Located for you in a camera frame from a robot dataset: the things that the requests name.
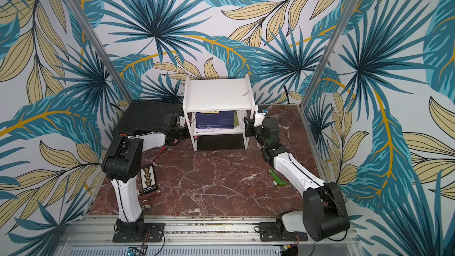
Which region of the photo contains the white two-tier bookshelf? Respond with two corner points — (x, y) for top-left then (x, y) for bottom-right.
(182, 75), (255, 151)

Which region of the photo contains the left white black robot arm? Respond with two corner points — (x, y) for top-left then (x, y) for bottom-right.
(101, 113), (188, 243)

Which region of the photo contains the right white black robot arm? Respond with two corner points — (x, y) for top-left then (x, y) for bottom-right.
(244, 117), (350, 242)

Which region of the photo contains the white green booklet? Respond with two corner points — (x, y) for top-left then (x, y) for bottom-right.
(234, 110), (245, 130)

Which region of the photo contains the dark blue book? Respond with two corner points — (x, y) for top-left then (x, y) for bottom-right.
(196, 111), (235, 129)

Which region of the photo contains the black plastic tool case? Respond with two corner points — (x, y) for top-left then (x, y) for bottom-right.
(112, 100), (184, 136)

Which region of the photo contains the black card with yellow pattern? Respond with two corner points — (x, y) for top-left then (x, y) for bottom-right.
(140, 165), (158, 195)

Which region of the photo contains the green plastic tool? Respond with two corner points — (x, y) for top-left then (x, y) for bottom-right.
(268, 169), (287, 186)

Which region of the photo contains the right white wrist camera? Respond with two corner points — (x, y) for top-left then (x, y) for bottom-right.
(254, 105), (268, 127)

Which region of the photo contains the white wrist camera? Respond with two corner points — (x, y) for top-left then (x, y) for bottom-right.
(254, 105), (268, 127)
(175, 114), (186, 128)

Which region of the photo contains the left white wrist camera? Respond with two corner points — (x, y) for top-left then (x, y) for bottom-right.
(175, 114), (186, 128)

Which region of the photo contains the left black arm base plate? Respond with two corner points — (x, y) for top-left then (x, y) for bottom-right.
(113, 219), (165, 243)

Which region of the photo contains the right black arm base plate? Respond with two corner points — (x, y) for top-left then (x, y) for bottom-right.
(254, 211), (308, 242)

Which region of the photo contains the aluminium front rail frame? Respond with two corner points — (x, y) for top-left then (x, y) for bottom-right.
(54, 216), (365, 256)

